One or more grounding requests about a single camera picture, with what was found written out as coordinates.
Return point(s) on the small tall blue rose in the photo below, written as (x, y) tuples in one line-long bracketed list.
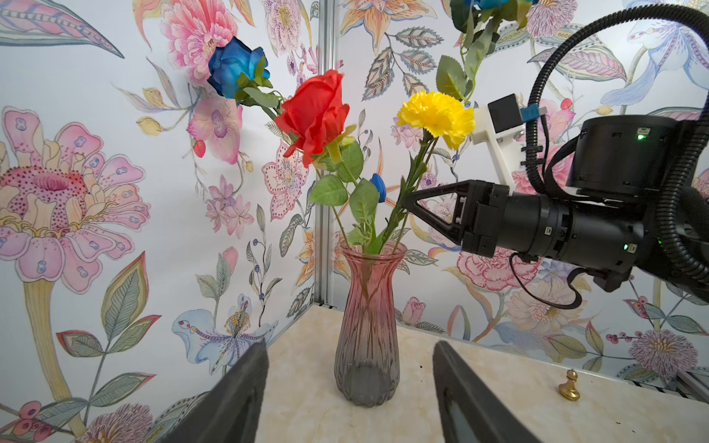
[(479, 24)]

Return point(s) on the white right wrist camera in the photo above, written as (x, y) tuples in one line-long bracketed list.
[(500, 125)]

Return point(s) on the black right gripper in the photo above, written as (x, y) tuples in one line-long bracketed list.
[(520, 221)]

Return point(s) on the red rose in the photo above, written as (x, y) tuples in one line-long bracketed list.
[(314, 119)]

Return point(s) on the small brass knob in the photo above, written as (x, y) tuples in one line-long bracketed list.
[(568, 388)]

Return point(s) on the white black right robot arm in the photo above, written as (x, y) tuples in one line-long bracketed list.
[(618, 162)]

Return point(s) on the large blue rose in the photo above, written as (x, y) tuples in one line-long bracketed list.
[(240, 73)]

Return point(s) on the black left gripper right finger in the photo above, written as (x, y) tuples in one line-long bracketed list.
[(470, 411)]

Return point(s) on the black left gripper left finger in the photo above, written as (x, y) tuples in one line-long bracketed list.
[(231, 410)]

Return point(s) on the small yellow flower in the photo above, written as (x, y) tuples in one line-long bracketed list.
[(441, 117)]

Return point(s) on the brown glass vase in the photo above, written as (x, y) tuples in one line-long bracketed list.
[(367, 362)]

